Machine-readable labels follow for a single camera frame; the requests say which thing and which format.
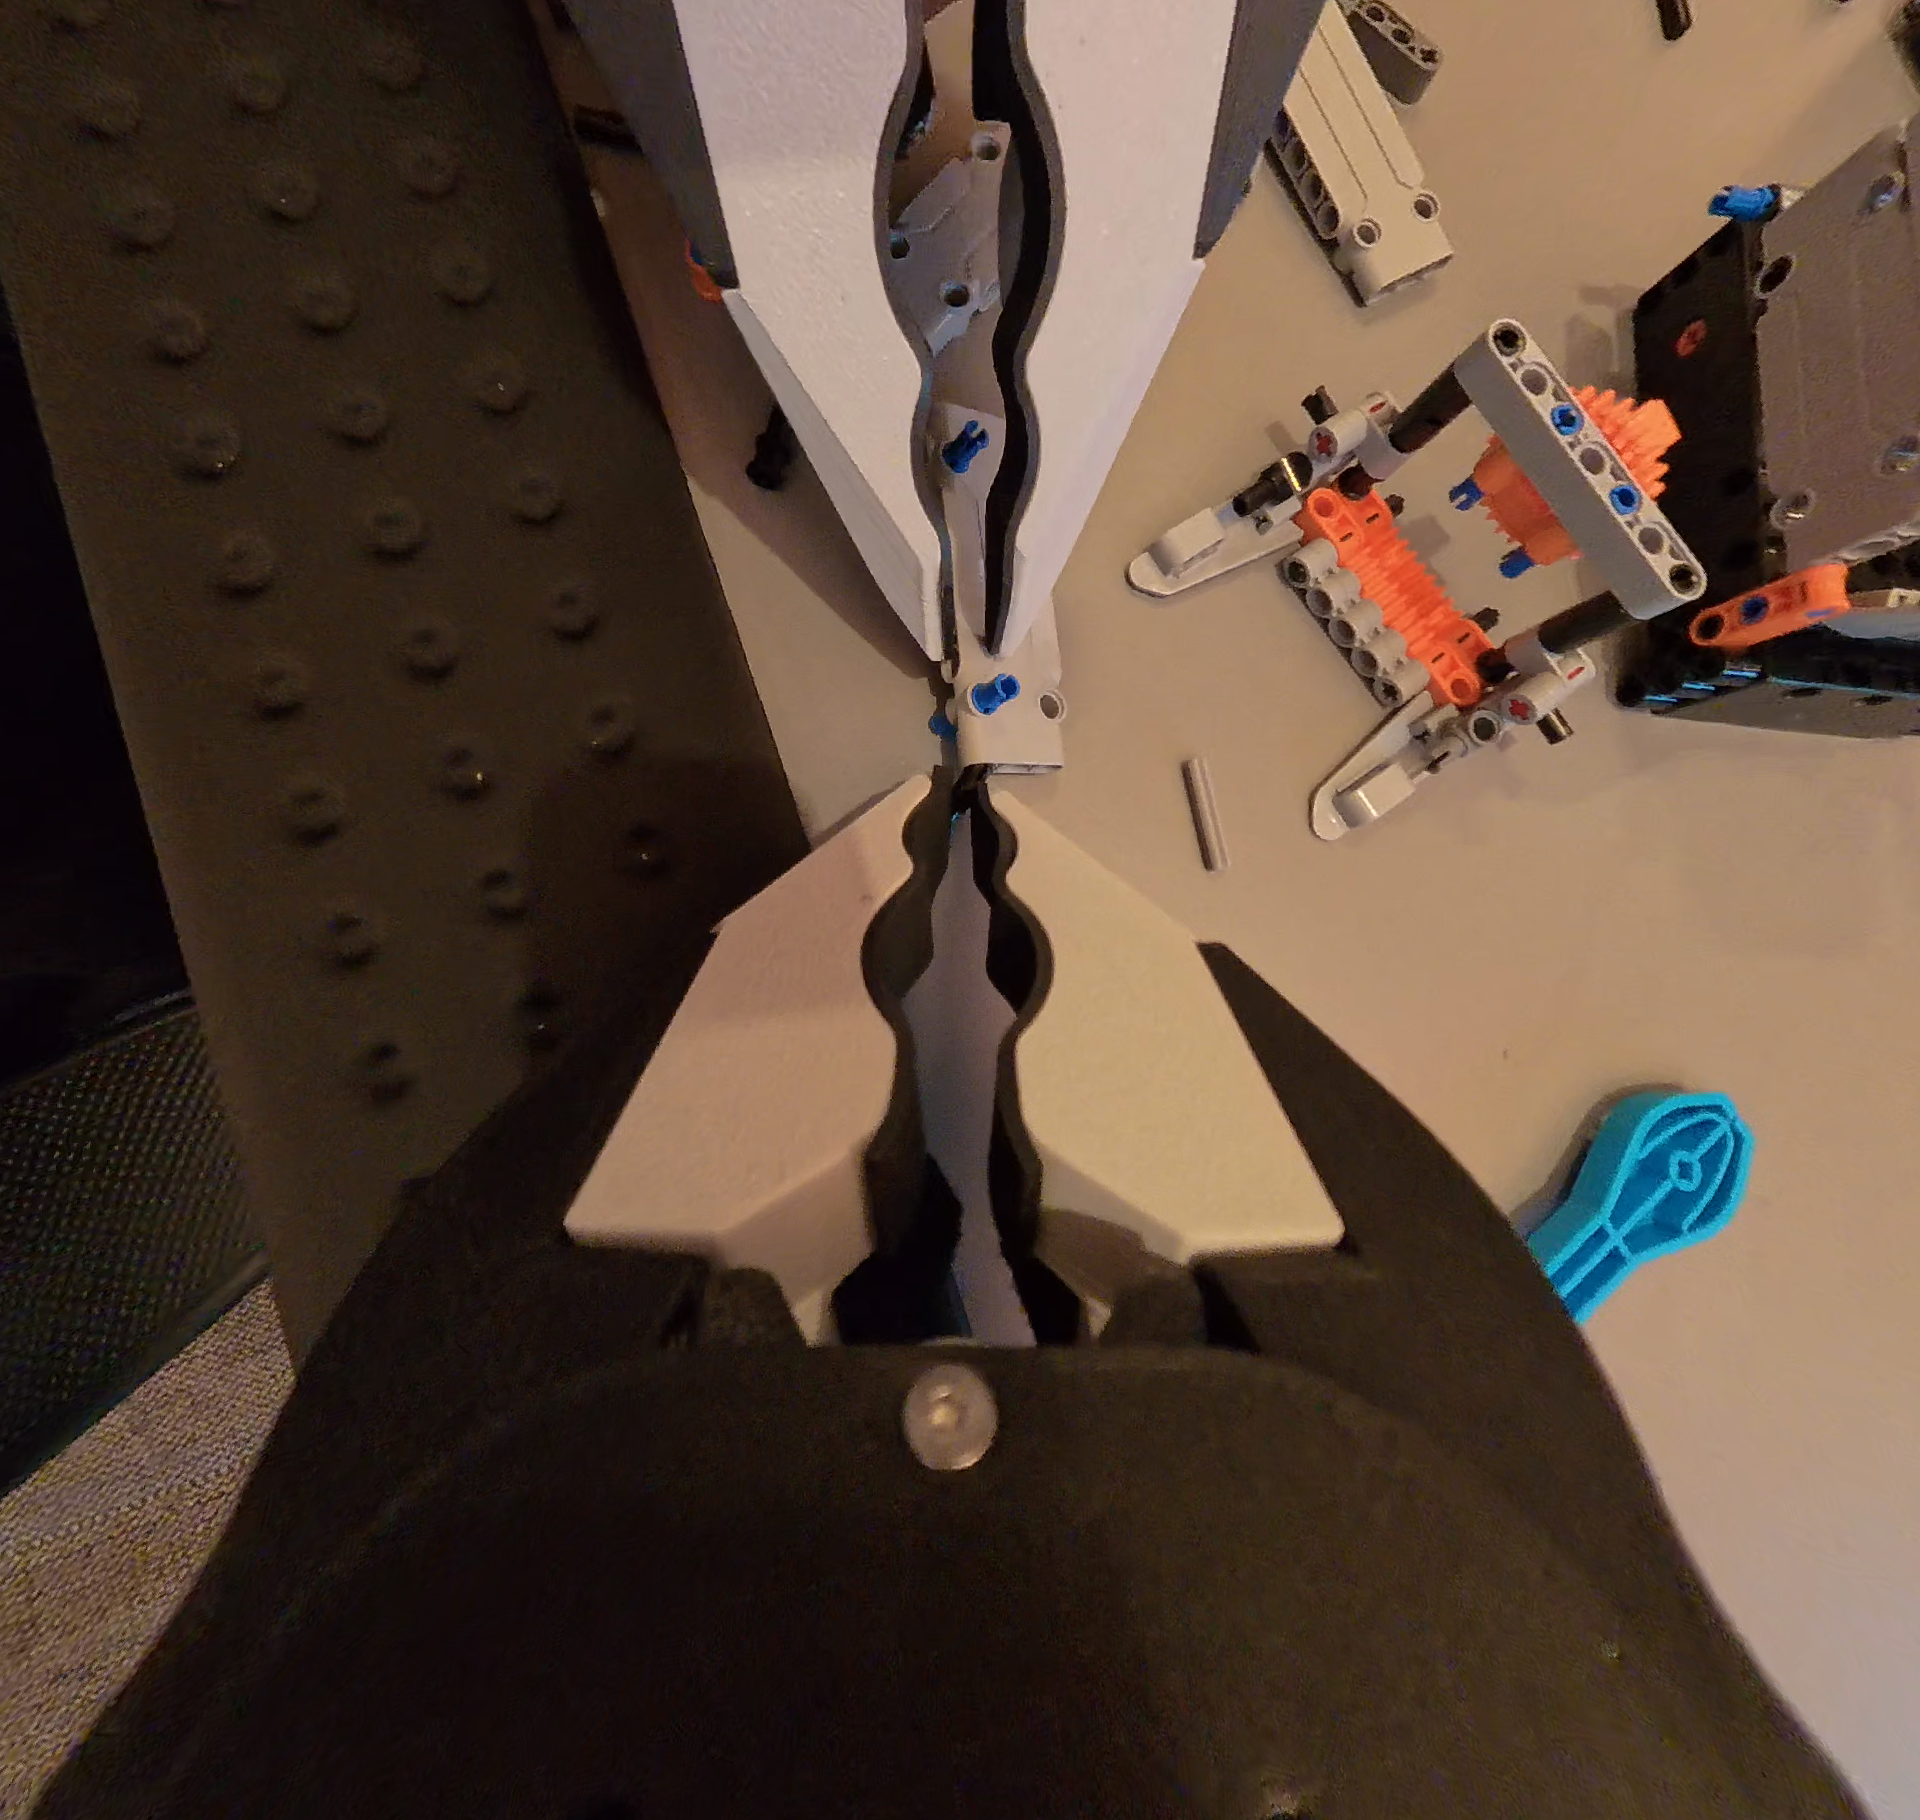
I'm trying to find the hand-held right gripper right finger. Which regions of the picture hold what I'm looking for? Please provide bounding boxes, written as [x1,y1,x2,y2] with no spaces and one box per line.
[966,768,1345,1335]

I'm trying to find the black perforated mat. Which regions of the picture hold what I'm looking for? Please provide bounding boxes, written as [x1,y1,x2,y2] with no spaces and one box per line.
[0,0,816,1347]

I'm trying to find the orange and grey wing assembly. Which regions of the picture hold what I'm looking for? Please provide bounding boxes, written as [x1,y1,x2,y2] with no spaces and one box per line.
[1133,322,1712,846]

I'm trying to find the wide light grey panel piece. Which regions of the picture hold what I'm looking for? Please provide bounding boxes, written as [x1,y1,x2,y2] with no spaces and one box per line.
[1260,0,1461,310]

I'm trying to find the blue curved building piece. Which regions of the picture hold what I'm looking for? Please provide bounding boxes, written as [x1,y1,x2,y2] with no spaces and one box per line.
[1513,1086,1747,1329]

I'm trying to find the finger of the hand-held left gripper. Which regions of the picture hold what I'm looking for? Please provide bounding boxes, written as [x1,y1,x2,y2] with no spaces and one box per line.
[516,0,962,676]
[966,0,1372,676]

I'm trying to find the grey building kit robot assembly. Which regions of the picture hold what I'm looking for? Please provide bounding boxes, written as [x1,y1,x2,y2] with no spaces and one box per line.
[1622,134,1920,730]

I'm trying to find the dark grey studded beam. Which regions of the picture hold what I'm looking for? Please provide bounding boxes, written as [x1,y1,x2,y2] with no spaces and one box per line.
[1333,0,1446,102]

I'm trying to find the long light grey building block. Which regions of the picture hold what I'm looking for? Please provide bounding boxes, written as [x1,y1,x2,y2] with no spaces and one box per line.
[886,124,1072,779]

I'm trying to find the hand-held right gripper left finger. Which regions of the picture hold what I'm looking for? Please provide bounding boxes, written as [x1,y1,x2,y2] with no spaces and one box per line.
[565,768,947,1335]

